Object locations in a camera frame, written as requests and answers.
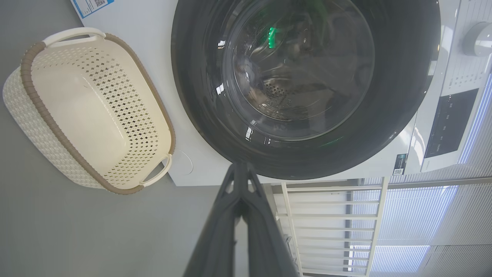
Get perforated steel drum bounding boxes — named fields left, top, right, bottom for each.
left=231, top=12, right=369, bottom=127

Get round white filter cover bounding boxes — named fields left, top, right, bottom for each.
left=175, top=149, right=194, bottom=176

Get blue white energy label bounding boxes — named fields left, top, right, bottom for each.
left=71, top=0, right=115, bottom=19

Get black round glass door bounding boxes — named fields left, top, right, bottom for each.
left=171, top=0, right=441, bottom=180

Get black control display panel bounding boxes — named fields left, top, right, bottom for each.
left=424, top=88, right=479, bottom=159

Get cream perforated laundry basket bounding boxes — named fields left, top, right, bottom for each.
left=3, top=27, right=176, bottom=195

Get small dark QR sticker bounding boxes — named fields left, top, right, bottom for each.
left=393, top=154, right=407, bottom=176

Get white slatted rack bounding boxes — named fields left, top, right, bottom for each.
left=274, top=177, right=389, bottom=277

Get white window blinds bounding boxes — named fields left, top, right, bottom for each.
left=348, top=73, right=492, bottom=277

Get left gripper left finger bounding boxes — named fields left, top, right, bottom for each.
left=184, top=162, right=243, bottom=277

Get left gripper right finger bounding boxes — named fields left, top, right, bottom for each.
left=242, top=162, right=300, bottom=277

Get white washing machine body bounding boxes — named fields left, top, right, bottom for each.
left=70, top=0, right=492, bottom=187

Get silver round control knob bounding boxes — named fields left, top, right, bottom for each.
left=461, top=22, right=492, bottom=57

